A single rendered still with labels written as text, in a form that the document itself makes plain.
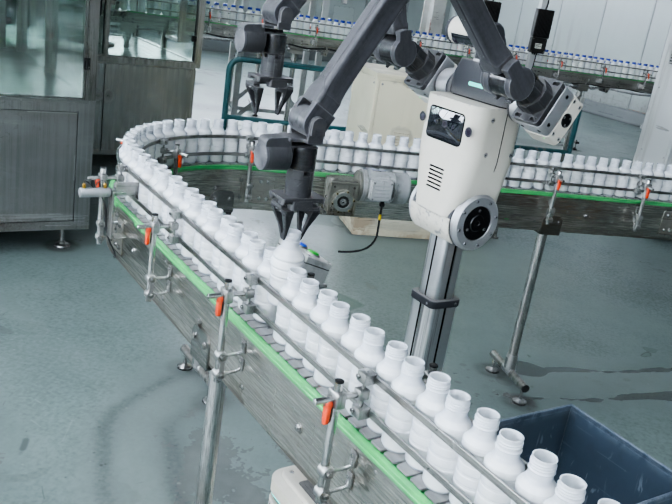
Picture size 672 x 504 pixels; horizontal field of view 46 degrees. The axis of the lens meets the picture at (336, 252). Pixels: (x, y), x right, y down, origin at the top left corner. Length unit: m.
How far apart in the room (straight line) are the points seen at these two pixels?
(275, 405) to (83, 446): 1.56
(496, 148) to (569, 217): 1.66
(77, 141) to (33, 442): 2.09
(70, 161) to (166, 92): 2.29
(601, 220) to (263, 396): 2.42
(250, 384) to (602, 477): 0.77
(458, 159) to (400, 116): 3.65
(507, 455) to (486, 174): 1.07
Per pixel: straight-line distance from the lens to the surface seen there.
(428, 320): 2.28
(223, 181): 3.18
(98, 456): 3.10
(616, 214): 3.87
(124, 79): 6.79
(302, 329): 1.62
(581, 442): 1.85
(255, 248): 1.78
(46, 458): 3.10
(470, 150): 2.08
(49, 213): 4.84
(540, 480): 1.18
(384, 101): 5.67
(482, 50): 1.85
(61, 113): 4.71
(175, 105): 6.98
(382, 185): 3.16
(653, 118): 7.66
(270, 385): 1.70
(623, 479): 1.80
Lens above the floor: 1.74
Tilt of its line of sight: 19 degrees down
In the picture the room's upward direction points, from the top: 9 degrees clockwise
